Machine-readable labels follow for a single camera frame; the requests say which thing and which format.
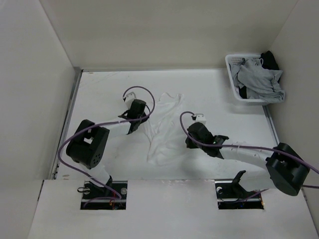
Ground white tank top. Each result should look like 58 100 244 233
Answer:
144 93 186 166

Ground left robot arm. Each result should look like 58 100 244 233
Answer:
66 99 149 199

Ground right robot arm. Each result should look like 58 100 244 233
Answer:
185 122 310 197

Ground grey tank top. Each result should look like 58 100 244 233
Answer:
230 58 286 104

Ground black tank top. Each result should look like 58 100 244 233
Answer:
260 50 280 70

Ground white plastic laundry basket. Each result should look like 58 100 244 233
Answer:
225 53 267 106

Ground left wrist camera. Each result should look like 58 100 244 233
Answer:
123 92 136 105

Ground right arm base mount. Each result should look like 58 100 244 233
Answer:
215 170 264 210

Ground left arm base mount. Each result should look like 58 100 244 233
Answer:
77 181 128 211

